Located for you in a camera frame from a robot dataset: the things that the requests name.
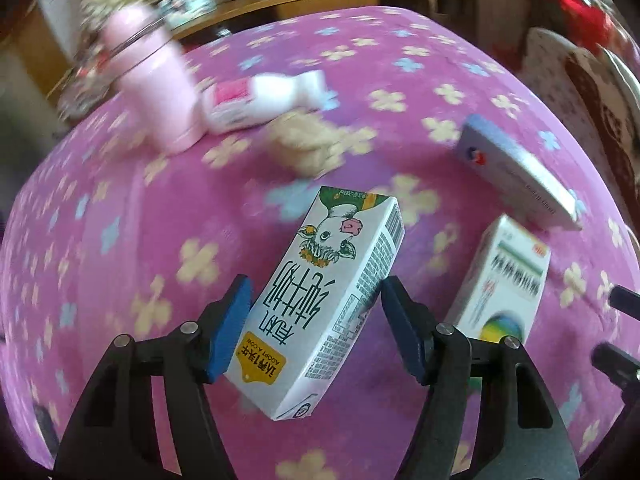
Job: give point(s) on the crumpled brown paper wrapper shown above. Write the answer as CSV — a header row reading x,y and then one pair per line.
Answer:
x,y
300,142

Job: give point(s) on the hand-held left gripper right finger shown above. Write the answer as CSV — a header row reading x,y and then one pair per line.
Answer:
x,y
405,330

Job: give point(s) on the white red patterned pillow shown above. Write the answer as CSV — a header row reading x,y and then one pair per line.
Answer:
x,y
600,110

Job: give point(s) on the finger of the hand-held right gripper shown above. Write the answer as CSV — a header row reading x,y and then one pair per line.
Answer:
x,y
617,367
627,302

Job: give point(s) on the pink water bottle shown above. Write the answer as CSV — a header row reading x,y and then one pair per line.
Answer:
x,y
155,90

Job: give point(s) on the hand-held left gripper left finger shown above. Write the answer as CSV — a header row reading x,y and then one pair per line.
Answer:
x,y
230,330

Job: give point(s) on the pink floral blanket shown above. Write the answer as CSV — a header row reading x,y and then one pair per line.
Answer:
x,y
150,240

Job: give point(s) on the white bottle with pink label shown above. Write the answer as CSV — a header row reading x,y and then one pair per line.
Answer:
x,y
260,100

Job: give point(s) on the white milk carton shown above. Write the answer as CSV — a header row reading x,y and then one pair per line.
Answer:
x,y
320,300

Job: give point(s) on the white medicine box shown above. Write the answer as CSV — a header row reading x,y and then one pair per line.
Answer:
x,y
500,280

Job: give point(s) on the framed photo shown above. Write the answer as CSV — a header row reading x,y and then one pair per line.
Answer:
x,y
187,5

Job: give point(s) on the grey dark cloth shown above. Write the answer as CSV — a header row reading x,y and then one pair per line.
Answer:
x,y
47,432

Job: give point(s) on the clear plastic bags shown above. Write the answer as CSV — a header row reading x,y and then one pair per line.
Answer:
x,y
85,85

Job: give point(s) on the red cloth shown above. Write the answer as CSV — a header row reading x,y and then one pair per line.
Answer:
x,y
585,10

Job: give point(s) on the wooden desk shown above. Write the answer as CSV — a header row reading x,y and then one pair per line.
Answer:
x,y
280,5

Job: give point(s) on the blue white flat box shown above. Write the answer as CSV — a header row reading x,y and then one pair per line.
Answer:
x,y
515,175

